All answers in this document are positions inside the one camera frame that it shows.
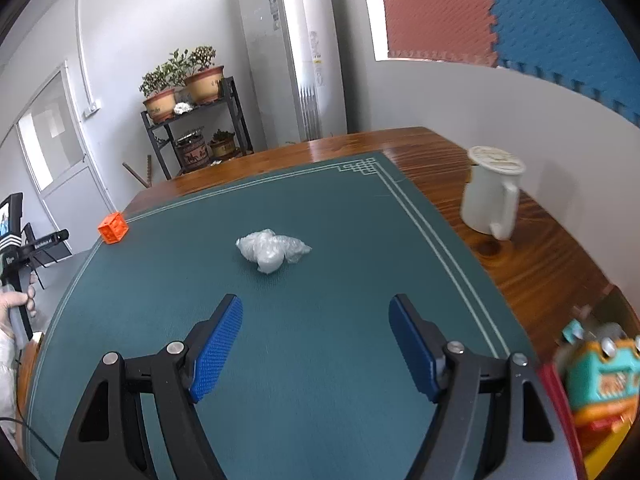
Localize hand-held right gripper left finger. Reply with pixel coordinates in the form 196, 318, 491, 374
55, 294, 244, 480

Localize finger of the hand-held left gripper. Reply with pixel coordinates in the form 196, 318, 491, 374
21, 229, 71, 265

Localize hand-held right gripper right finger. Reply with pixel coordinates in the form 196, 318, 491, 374
389, 294, 576, 480

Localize white plastic bag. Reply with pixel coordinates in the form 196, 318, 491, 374
235, 230, 312, 275

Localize colourful toy train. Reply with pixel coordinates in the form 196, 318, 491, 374
537, 285, 640, 480

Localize teal and orange toy bus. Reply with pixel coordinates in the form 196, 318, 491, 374
560, 322, 640, 428

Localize yellow-orange toy block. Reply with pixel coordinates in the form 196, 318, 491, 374
582, 427, 633, 480

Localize person's left forearm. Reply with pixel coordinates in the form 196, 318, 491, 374
0, 330, 22, 428

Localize person's left hand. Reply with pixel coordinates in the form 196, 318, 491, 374
0, 272, 38, 321

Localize small orange cube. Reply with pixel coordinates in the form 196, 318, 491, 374
98, 212, 130, 245

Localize white door with window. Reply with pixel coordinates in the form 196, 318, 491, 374
15, 60, 118, 256

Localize wooden sticks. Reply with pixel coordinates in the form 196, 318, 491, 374
122, 156, 153, 188

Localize black metal plant shelf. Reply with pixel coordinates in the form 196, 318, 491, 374
140, 76, 253, 181

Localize green table mat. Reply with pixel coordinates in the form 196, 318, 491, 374
25, 152, 538, 480

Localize white pitcher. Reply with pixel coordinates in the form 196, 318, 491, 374
460, 145, 527, 241

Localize dark patterned plant pot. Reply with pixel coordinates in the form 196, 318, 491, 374
174, 130, 210, 171

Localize potted plant in tan pot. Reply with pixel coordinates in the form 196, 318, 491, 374
184, 46, 225, 106
139, 67, 177, 123

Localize small brown plant pot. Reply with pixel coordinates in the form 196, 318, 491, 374
207, 130, 237, 161

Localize leafy green plant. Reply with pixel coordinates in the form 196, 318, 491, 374
160, 49, 193, 91

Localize grey standing air conditioner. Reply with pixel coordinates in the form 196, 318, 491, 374
234, 0, 348, 153

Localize black cable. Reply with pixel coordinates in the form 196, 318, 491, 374
0, 416, 61, 461

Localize red foam wall mat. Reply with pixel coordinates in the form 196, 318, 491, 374
375, 0, 500, 67

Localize blue foam wall mat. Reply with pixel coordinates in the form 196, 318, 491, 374
482, 0, 640, 126

